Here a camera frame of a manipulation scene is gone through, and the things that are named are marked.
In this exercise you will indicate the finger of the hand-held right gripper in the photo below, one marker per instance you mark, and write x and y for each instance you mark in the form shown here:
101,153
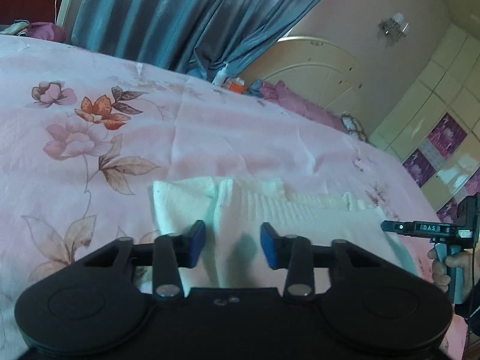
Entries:
397,227

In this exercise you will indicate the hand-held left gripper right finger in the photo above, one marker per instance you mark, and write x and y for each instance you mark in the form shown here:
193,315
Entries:
269,245

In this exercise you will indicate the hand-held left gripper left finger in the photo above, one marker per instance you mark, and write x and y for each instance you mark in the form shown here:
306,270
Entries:
195,243

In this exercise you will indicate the white knit sweater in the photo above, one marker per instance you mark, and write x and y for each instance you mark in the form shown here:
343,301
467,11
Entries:
300,217

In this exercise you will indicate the person's right forearm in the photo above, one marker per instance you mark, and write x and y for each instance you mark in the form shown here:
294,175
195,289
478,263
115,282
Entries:
472,318

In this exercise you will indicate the person's right hand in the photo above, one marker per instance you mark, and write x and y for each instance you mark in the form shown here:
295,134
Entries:
439,270

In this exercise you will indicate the floral pillow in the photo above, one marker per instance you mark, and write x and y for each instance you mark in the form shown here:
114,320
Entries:
354,125

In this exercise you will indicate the pink floral bedsheet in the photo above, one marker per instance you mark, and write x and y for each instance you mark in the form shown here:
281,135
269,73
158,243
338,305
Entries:
187,120

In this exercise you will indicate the cream wardrobe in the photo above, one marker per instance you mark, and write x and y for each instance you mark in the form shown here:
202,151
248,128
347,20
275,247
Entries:
420,101

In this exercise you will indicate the pink pillow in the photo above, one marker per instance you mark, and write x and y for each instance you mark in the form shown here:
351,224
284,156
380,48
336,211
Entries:
300,101

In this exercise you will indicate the orange box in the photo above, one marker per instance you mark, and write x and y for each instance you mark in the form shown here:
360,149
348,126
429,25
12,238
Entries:
234,85

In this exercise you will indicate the white bottle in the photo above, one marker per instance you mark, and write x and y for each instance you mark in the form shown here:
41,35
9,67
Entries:
220,75

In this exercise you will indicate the cream round headboard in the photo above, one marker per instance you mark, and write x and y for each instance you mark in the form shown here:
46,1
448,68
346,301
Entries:
318,71

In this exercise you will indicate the blue patterned curtain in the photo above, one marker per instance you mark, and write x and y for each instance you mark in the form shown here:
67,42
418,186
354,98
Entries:
187,15

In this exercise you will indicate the purple cloth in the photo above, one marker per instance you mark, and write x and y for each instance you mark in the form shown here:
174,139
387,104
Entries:
47,32

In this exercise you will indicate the wall lamp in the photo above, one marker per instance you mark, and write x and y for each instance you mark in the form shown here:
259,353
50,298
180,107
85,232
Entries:
393,25

